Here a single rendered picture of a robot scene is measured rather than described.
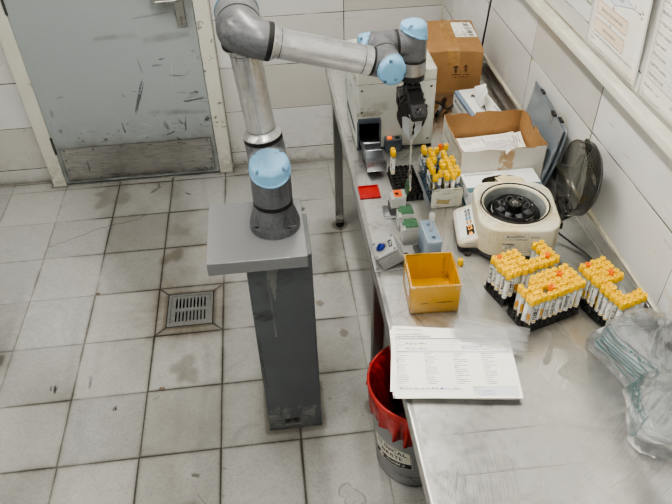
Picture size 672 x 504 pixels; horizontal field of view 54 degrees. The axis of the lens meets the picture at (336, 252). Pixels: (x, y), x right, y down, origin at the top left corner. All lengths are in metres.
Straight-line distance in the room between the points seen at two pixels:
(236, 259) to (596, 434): 1.03
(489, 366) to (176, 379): 1.53
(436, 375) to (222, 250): 0.72
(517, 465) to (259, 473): 1.22
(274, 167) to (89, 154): 2.21
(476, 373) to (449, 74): 1.44
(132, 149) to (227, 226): 1.93
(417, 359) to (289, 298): 0.57
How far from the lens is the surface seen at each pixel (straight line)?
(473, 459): 1.53
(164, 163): 3.91
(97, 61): 3.66
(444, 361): 1.66
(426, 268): 1.84
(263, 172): 1.84
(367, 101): 2.31
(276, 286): 2.03
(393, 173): 2.23
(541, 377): 1.69
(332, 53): 1.72
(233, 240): 1.96
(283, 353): 2.26
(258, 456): 2.56
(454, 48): 2.74
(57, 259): 3.57
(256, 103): 1.89
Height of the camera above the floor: 2.16
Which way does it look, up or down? 41 degrees down
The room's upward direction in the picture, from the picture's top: 2 degrees counter-clockwise
